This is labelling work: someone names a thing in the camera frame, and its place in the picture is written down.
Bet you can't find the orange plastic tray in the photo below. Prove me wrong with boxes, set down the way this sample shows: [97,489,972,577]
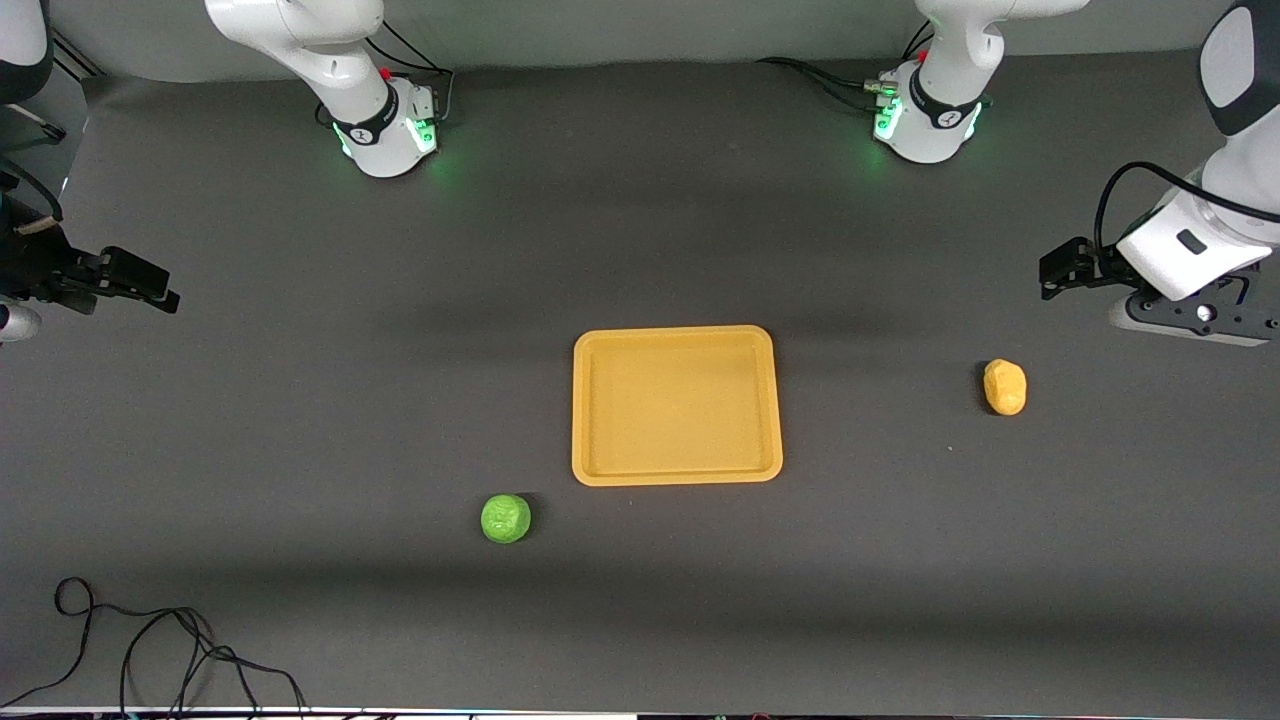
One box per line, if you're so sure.
[571,325,784,488]

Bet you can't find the aluminium frame rail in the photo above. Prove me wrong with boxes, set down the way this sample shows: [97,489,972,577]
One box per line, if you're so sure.
[48,28,107,81]

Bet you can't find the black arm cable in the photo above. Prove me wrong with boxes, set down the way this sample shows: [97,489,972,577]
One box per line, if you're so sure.
[0,158,67,241]
[1094,160,1280,263]

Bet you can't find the black loose cable bundle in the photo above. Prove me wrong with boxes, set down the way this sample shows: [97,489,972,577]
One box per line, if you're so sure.
[0,576,311,717]

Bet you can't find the green apple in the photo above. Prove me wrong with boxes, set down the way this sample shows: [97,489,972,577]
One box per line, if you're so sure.
[480,493,533,546]

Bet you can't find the yellow potato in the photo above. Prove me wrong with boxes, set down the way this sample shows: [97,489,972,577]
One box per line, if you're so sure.
[982,358,1029,417]

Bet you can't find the black right base cables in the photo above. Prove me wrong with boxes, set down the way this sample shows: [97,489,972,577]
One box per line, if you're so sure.
[315,18,457,131]

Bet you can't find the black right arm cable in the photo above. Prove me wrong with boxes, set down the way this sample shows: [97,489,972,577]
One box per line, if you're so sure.
[0,158,67,241]

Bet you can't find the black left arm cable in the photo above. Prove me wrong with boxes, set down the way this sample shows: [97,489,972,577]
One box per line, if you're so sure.
[1094,160,1280,263]

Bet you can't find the black base cables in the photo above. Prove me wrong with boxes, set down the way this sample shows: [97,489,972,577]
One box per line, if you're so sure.
[315,18,457,131]
[756,20,936,113]

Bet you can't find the black left base cables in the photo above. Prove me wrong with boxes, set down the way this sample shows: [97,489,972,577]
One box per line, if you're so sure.
[756,20,936,113]

